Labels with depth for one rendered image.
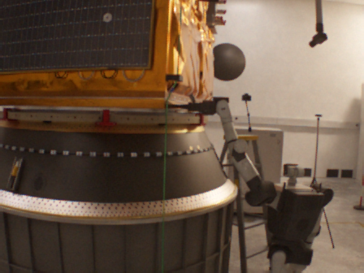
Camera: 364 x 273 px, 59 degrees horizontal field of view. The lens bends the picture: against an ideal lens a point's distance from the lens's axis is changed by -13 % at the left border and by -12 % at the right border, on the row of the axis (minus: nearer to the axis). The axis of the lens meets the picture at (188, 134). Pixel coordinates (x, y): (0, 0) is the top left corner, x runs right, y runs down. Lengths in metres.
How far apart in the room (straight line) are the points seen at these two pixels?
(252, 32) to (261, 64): 0.97
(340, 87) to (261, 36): 2.69
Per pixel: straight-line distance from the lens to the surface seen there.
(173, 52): 1.86
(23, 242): 2.19
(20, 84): 2.18
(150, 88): 1.81
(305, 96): 10.14
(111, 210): 1.96
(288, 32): 10.32
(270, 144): 6.01
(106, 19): 1.91
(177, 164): 2.23
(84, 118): 2.10
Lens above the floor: 1.74
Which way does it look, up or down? 3 degrees down
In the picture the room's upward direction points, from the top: 2 degrees clockwise
